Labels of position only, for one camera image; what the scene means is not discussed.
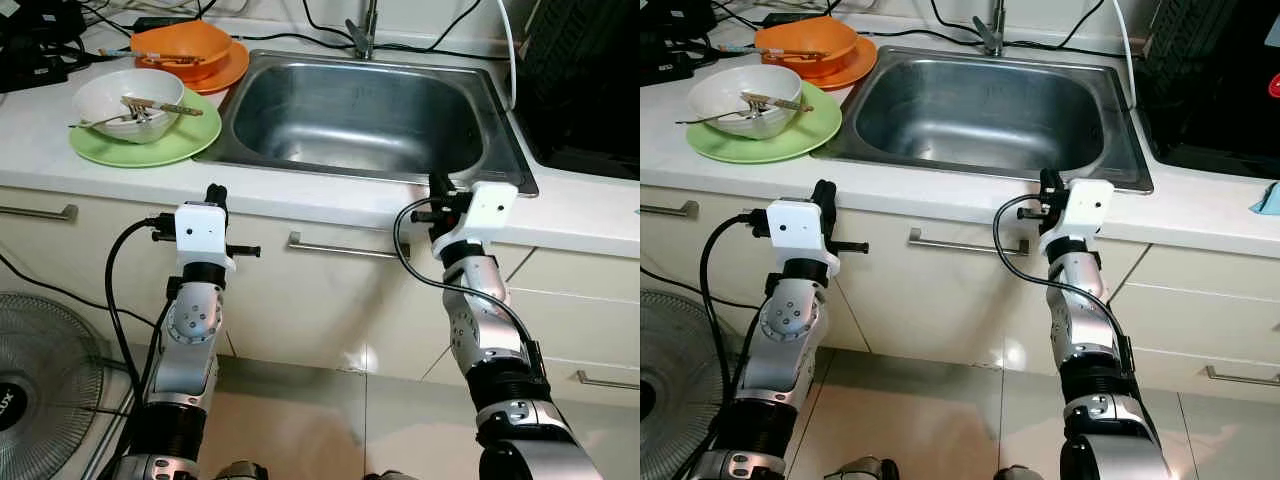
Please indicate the steel sink faucet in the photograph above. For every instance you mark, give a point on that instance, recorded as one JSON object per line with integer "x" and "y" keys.
{"x": 360, "y": 35}
{"x": 992, "y": 35}

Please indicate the light green plate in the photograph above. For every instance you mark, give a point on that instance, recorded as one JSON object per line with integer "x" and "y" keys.
{"x": 815, "y": 130}
{"x": 190, "y": 135}

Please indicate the black floor fan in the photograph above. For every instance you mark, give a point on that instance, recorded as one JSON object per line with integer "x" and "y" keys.
{"x": 670, "y": 390}
{"x": 40, "y": 380}

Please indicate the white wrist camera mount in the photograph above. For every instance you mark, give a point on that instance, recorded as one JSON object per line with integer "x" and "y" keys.
{"x": 490, "y": 210}
{"x": 795, "y": 235}
{"x": 200, "y": 240}
{"x": 1088, "y": 205}

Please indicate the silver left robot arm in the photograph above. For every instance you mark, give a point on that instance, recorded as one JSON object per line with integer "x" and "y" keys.
{"x": 785, "y": 370}
{"x": 190, "y": 370}

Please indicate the brown chopstick with silver band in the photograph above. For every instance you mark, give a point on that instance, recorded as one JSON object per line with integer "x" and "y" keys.
{"x": 795, "y": 54}
{"x": 150, "y": 52}
{"x": 775, "y": 49}
{"x": 170, "y": 58}

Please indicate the light blue cloth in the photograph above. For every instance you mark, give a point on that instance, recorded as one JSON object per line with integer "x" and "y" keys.
{"x": 1268, "y": 200}

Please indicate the stainless steel sink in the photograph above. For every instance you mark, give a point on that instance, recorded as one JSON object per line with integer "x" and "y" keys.
{"x": 350, "y": 110}
{"x": 990, "y": 110}

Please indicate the dark right robot leg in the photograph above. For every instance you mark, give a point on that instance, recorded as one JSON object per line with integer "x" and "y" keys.
{"x": 1020, "y": 473}
{"x": 395, "y": 476}

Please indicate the black glossy cooktop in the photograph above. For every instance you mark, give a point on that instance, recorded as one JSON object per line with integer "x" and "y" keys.
{"x": 1230, "y": 125}
{"x": 590, "y": 130}

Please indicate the silver fork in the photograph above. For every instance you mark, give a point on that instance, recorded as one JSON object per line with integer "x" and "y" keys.
{"x": 705, "y": 118}
{"x": 95, "y": 122}

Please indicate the orange bowl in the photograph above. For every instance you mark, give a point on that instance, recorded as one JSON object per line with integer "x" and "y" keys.
{"x": 815, "y": 33}
{"x": 190, "y": 38}

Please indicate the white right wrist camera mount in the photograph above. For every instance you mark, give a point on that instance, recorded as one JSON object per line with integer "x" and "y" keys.
{"x": 490, "y": 210}
{"x": 1088, "y": 205}

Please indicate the black power strip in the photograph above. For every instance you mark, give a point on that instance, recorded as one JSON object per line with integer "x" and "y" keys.
{"x": 165, "y": 22}
{"x": 795, "y": 17}

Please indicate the orange plate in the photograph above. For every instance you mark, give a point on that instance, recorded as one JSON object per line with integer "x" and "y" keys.
{"x": 858, "y": 65}
{"x": 232, "y": 68}

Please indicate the gold spoon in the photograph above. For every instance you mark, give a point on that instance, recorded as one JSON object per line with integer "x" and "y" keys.
{"x": 175, "y": 107}
{"x": 790, "y": 103}

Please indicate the white bowl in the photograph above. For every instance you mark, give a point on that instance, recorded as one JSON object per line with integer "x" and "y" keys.
{"x": 110, "y": 95}
{"x": 725, "y": 90}

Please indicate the white kitchen base cabinet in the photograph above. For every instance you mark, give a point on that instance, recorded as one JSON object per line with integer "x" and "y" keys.
{"x": 300, "y": 310}
{"x": 940, "y": 300}

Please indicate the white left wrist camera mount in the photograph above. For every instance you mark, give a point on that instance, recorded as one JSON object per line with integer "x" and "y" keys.
{"x": 200, "y": 240}
{"x": 795, "y": 235}

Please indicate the black power adapter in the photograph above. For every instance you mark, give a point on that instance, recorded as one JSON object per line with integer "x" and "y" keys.
{"x": 670, "y": 45}
{"x": 30, "y": 50}

